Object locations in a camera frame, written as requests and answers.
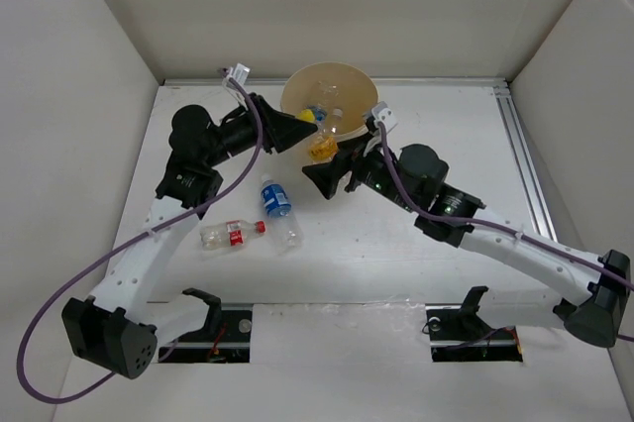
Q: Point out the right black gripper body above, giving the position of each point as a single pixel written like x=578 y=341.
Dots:
x=370 y=168

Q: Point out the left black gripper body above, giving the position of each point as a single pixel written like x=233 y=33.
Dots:
x=242 y=132

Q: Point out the yellow cap orange label bottle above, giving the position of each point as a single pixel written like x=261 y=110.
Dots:
x=319 y=149

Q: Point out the small blue label bottle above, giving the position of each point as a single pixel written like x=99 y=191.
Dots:
x=319 y=113

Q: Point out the clear plastic bottle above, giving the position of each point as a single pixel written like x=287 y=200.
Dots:
x=332 y=123

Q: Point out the beige capybara paper bin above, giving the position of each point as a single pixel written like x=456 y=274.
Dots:
x=331 y=85

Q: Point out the large blue label bottle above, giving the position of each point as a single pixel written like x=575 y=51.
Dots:
x=281 y=221

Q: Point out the red label cola bottle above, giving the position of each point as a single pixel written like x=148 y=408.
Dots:
x=230 y=234

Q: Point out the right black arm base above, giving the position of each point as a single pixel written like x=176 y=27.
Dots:
x=464 y=338

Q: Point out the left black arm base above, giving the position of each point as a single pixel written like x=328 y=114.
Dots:
x=230 y=344

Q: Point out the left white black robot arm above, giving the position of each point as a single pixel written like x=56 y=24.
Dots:
x=114 y=327

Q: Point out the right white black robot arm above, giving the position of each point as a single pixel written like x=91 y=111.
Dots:
x=584 y=294

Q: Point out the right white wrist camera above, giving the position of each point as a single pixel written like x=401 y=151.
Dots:
x=380 y=114

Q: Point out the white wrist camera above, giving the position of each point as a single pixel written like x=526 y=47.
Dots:
x=380 y=114
x=233 y=76

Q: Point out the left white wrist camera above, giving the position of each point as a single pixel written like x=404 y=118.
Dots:
x=233 y=76

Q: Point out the aluminium rail frame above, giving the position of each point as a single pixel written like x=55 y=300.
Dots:
x=358 y=247

